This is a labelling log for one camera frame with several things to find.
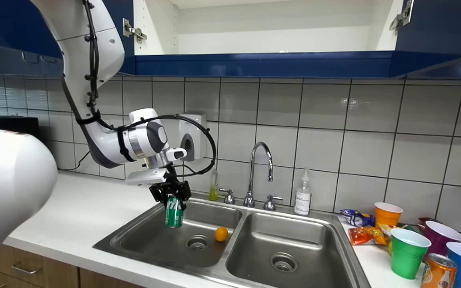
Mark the orange plastic cup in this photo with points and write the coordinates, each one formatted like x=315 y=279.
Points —
x=387 y=215

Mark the chrome gooseneck faucet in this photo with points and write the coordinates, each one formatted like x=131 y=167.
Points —
x=249 y=199

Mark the orange soda can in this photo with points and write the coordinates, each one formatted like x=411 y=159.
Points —
x=440 y=272

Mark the orange chip bag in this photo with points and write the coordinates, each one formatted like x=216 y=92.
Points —
x=361 y=236

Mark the black coffee maker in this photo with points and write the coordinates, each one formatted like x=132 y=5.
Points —
x=27 y=125

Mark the blue snack bag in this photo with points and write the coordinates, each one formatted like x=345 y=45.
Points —
x=356 y=218

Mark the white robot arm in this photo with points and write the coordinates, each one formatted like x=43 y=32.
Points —
x=92 y=55

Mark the stainless steel double sink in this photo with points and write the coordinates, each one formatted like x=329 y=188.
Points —
x=265 y=248

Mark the green dish soap bottle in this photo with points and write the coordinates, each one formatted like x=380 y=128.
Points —
x=214 y=192

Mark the clear hand soap bottle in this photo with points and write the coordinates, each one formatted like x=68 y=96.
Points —
x=304 y=196

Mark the white wall soap dispenser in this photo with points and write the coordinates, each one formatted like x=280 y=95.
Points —
x=193 y=140

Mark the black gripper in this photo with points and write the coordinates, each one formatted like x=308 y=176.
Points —
x=172 y=186

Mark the wooden base drawers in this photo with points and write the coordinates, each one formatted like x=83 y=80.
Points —
x=23 y=269

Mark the small orange fruit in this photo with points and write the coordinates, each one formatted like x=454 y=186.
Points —
x=222 y=234

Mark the green plastic cup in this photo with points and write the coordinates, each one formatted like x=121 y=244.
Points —
x=409 y=248

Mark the blue upper cabinet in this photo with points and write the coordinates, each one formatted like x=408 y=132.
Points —
x=291 y=39

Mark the green soda can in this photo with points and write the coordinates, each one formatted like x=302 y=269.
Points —
x=174 y=213

